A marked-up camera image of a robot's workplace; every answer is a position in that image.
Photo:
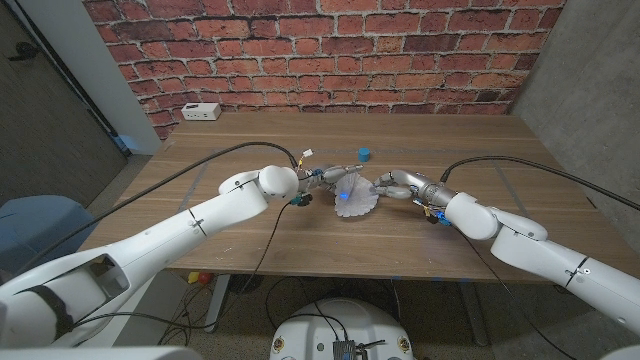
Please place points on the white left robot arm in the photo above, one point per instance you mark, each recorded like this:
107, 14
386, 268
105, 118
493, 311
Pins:
150, 245

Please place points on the red brick print backdrop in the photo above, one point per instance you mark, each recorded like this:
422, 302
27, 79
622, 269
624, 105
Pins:
320, 55

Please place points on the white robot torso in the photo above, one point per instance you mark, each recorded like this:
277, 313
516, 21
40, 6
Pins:
310, 330

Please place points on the white power strip box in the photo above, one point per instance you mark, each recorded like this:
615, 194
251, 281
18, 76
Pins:
201, 111

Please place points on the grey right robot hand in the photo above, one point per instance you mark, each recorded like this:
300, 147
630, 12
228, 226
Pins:
425, 187

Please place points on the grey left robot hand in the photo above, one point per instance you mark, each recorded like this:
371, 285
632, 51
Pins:
327, 176

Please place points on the small red ball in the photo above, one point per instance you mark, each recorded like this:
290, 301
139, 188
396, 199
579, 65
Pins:
204, 277

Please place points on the white paper coffee filter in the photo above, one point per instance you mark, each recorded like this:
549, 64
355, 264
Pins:
356, 202

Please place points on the blue bottle cap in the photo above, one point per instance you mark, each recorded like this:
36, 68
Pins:
364, 154

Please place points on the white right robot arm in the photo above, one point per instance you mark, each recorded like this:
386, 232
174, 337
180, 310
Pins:
550, 255

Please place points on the grey table leg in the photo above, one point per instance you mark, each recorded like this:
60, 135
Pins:
472, 312
217, 300

